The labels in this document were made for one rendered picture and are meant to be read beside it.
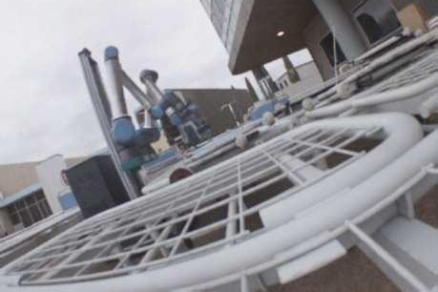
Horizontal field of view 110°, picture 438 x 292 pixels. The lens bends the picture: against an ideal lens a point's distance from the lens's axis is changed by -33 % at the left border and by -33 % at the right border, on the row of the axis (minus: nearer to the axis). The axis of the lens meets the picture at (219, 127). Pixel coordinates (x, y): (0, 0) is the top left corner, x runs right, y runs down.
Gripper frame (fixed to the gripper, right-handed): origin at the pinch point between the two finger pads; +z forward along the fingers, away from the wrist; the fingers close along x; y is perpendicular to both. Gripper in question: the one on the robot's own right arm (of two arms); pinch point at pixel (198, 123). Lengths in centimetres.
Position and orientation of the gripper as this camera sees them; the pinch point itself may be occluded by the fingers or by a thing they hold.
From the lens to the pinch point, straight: 173.4
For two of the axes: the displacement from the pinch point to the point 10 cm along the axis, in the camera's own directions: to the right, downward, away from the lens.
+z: 7.1, 6.8, 1.7
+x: 2.6, -0.3, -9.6
